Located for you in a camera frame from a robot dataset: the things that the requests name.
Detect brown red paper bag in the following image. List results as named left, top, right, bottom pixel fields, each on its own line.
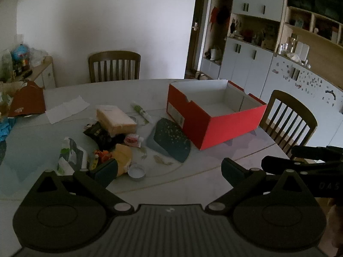
left=8, top=80, right=46, bottom=117

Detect red cardboard shoe box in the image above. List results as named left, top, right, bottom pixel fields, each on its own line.
left=167, top=79, right=268, bottom=151

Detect clear plastic bag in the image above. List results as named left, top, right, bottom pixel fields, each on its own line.
left=28, top=48, right=49, bottom=66

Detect white paper napkin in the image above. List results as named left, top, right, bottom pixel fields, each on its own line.
left=45, top=95, right=90, bottom=125

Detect white wooden sideboard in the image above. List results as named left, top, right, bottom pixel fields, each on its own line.
left=0, top=56, right=57, bottom=89

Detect small red white packet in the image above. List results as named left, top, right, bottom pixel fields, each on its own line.
left=124, top=133, right=142, bottom=148

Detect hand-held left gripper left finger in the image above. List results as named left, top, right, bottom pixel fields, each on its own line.
left=35, top=157, right=135, bottom=216

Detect dark wooden door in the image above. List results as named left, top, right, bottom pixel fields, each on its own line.
left=185, top=0, right=213, bottom=80

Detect dark green speckled pouch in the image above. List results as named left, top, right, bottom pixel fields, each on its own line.
left=145, top=117, right=191, bottom=163

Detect wooden slat-back chair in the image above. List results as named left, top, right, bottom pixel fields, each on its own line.
left=259, top=89, right=318, bottom=156
left=88, top=51, right=141, bottom=83

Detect blue globe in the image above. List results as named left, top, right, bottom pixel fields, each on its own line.
left=12, top=44, right=29, bottom=60

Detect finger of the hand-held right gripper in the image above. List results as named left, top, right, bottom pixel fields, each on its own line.
left=291, top=146, right=343, bottom=161
left=261, top=155, right=328, bottom=175

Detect grey wall cabinet unit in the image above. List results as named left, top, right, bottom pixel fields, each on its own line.
left=199, top=0, right=343, bottom=150

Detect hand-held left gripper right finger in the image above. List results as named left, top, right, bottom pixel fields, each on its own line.
left=204, top=157, right=308, bottom=216

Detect beige tissue pack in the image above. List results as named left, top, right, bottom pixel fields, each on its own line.
left=96, top=105, right=138, bottom=137

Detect person's right hand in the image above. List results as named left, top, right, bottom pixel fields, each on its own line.
left=325, top=203, right=343, bottom=250

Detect small orange toy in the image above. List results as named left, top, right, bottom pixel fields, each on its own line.
left=94, top=150, right=113, bottom=167

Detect green white glue tube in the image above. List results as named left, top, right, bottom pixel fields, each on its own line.
left=130, top=101, right=152, bottom=122

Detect dark bottles on sideboard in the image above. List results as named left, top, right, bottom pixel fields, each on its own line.
left=13, top=56, right=33, bottom=79

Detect yellow packaged bun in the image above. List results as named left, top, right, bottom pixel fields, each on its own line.
left=111, top=143, right=133, bottom=177

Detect black snack packet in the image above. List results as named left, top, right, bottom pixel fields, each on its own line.
left=83, top=121, right=112, bottom=149

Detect blue cloth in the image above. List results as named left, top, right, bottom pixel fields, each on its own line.
left=0, top=116, right=17, bottom=143

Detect green white wipes pack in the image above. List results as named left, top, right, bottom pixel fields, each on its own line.
left=57, top=137, right=89, bottom=176

